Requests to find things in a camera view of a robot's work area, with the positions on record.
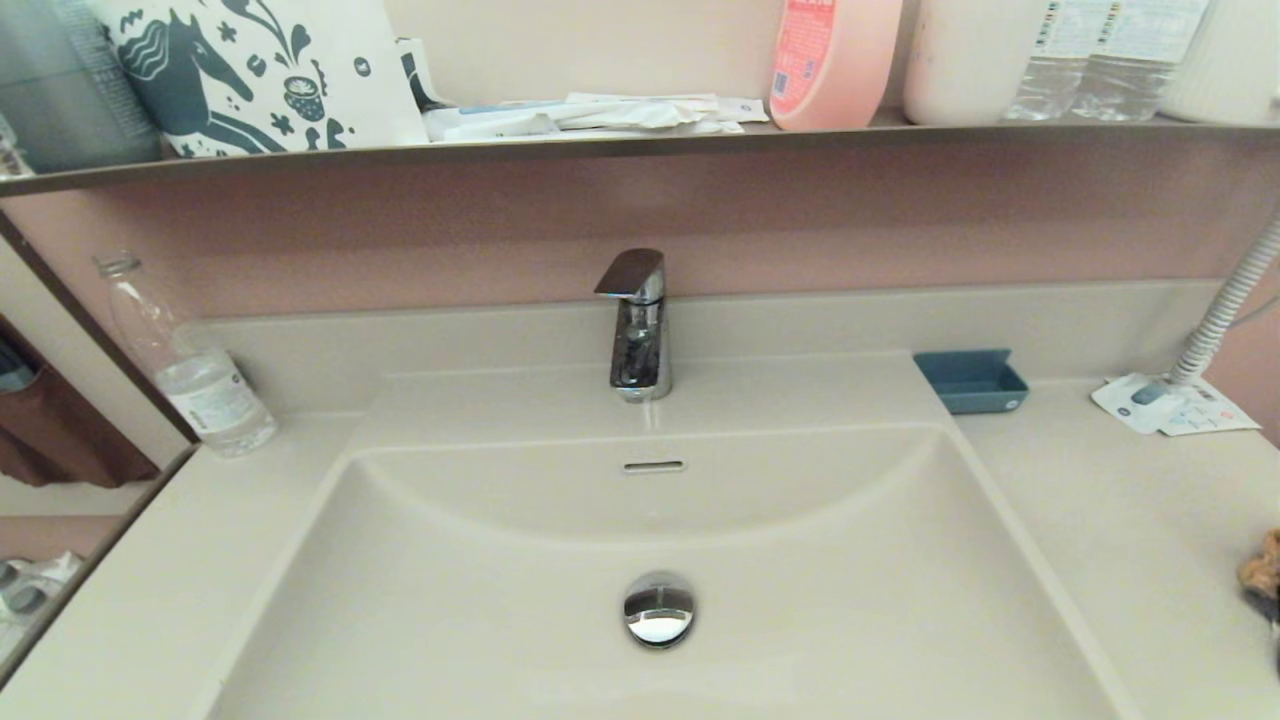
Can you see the chrome faucet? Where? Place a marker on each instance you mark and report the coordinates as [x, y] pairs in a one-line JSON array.
[[640, 350]]

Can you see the orange microfibre cloth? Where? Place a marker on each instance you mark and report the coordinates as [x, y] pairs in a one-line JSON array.
[[1262, 570]]

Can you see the white ceramic sink basin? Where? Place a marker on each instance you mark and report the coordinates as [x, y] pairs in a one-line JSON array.
[[450, 600]]

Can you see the white crumpled wrapper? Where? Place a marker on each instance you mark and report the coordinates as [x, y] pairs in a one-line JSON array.
[[650, 112]]

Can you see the chrome drain stopper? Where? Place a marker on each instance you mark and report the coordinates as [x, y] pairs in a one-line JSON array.
[[658, 610]]

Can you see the white toothbrush packet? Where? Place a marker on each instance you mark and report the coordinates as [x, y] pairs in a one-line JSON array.
[[490, 122]]

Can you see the blue soap dish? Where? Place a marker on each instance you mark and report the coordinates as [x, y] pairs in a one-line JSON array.
[[970, 385]]

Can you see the pink lotion bottle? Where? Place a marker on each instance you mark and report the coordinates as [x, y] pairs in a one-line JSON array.
[[830, 70]]

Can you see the black white sachet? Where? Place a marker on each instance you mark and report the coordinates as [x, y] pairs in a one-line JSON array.
[[418, 75]]

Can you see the clear plastic water bottle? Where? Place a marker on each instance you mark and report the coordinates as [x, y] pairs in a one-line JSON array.
[[205, 390]]

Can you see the white smooth jar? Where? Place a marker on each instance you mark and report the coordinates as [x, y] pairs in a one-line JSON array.
[[965, 60]]

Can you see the white horse print bag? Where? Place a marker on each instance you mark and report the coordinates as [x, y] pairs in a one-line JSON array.
[[300, 70]]

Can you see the white printed paper packet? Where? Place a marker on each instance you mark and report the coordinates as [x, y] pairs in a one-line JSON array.
[[1150, 405]]

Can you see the brown hanging towel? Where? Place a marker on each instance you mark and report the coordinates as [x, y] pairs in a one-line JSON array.
[[60, 440]]

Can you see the white grey bundle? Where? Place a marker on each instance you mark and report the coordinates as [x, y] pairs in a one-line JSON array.
[[35, 590]]

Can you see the white ribbed container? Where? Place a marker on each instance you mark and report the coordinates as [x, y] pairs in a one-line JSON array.
[[1230, 60]]

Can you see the brown wall shelf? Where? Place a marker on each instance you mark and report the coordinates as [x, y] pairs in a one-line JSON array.
[[640, 145]]

